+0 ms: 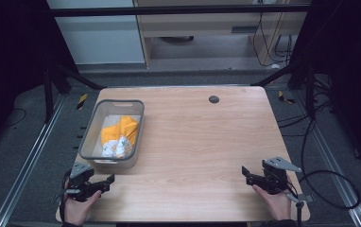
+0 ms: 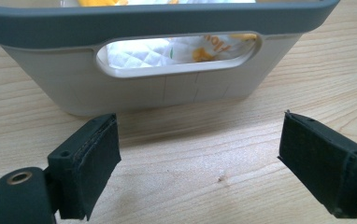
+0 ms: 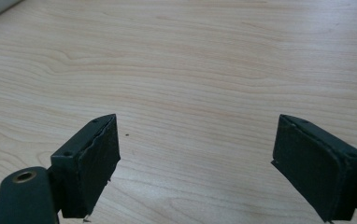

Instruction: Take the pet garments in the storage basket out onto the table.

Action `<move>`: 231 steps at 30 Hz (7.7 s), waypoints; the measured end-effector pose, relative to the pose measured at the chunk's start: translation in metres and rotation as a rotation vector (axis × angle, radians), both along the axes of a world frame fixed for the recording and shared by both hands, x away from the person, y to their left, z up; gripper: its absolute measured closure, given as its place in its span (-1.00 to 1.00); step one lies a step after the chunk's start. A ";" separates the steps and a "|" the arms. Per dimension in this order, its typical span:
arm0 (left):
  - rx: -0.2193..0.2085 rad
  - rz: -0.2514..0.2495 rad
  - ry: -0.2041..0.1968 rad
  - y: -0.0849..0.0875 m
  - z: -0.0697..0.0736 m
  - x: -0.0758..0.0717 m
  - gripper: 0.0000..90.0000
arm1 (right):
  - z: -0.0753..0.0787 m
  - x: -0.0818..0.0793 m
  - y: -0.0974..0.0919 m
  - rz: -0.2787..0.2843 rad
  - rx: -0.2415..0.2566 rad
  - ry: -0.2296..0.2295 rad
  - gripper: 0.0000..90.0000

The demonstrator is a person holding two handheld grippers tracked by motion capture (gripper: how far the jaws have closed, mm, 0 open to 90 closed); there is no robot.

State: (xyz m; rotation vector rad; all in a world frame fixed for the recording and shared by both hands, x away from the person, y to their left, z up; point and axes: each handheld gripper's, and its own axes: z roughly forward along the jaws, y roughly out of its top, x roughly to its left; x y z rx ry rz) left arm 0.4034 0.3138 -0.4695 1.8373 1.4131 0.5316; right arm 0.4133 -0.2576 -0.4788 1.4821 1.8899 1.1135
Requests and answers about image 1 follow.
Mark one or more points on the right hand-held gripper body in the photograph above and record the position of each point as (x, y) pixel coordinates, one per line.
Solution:
(275, 178)

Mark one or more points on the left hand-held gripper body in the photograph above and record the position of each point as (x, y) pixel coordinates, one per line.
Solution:
(80, 172)

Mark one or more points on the person's right hand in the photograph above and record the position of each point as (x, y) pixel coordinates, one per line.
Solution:
(279, 206)

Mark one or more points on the person's left hand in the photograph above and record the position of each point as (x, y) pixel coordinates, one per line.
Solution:
(77, 211)

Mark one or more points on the grey plastic basket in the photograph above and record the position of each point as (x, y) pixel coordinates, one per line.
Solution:
(91, 143)

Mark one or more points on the yellow and white cloth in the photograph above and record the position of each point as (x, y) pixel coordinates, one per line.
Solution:
(125, 127)

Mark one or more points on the yellow and black tape strip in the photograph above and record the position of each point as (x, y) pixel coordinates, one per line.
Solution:
(81, 101)
(284, 97)

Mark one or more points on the round grey table grommet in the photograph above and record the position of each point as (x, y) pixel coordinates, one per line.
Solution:
(214, 99)

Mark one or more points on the black metal stand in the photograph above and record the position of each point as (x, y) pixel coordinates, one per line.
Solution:
(310, 91)
(48, 94)

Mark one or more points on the dark curtain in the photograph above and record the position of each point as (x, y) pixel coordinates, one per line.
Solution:
(8, 63)
(355, 63)

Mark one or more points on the white cabinet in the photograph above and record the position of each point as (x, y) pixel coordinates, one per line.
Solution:
(99, 41)

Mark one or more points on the light wooden desk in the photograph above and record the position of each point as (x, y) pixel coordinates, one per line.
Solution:
(200, 28)

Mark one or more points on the aluminium floor rail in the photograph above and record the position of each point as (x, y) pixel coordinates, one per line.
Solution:
(27, 164)
(333, 164)

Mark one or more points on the black horizontal frame bar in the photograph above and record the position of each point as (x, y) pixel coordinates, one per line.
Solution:
(169, 10)

